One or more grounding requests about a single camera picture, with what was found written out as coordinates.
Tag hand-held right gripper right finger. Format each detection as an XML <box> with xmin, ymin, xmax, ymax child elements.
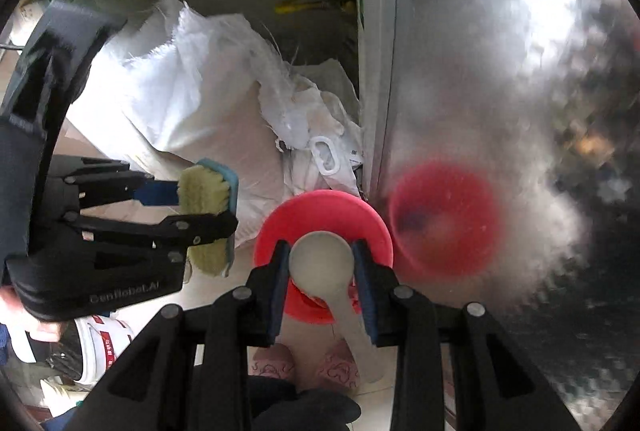
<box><xmin>350</xmin><ymin>238</ymin><xmax>583</xmax><ymax>431</ymax></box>

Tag person's left hand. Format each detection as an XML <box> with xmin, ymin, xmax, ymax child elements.
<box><xmin>0</xmin><ymin>286</ymin><xmax>63</xmax><ymax>343</ymax></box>

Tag pink slipper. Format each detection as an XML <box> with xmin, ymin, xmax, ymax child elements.
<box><xmin>248</xmin><ymin>343</ymin><xmax>296</xmax><ymax>380</ymax></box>
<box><xmin>317</xmin><ymin>340</ymin><xmax>361</xmax><ymax>395</ymax></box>

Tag white bag with plastic handle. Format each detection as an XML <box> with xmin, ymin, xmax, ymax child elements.
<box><xmin>280</xmin><ymin>58</ymin><xmax>363</xmax><ymax>204</ymax></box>

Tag person's dark trousers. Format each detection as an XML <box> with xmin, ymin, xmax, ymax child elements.
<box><xmin>247</xmin><ymin>378</ymin><xmax>362</xmax><ymax>431</ymax></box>

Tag blue-backed scrubbing brush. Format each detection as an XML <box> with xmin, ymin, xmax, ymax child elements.
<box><xmin>177</xmin><ymin>158</ymin><xmax>240</xmax><ymax>278</ymax></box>

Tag red plastic basin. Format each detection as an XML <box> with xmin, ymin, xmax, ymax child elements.
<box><xmin>253</xmin><ymin>189</ymin><xmax>394</xmax><ymax>324</ymax></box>

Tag white bucket red print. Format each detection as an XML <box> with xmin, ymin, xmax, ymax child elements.
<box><xmin>72</xmin><ymin>311</ymin><xmax>136</xmax><ymax>387</ymax></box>

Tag steel cabinet door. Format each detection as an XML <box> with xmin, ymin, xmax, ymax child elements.
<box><xmin>357</xmin><ymin>0</ymin><xmax>640</xmax><ymax>431</ymax></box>

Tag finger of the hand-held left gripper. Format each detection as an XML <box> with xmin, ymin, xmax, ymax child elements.
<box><xmin>60</xmin><ymin>157</ymin><xmax>183</xmax><ymax>212</ymax></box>
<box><xmin>62</xmin><ymin>208</ymin><xmax>240</xmax><ymax>264</ymax></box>

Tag white plastic spoon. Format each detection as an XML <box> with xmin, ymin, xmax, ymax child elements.
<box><xmin>289</xmin><ymin>231</ymin><xmax>383</xmax><ymax>384</ymax></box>

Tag white woven sack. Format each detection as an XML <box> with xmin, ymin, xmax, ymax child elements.
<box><xmin>65</xmin><ymin>0</ymin><xmax>313</xmax><ymax>254</ymax></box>

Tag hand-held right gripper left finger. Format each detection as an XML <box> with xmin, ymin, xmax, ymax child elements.
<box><xmin>70</xmin><ymin>238</ymin><xmax>293</xmax><ymax>431</ymax></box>

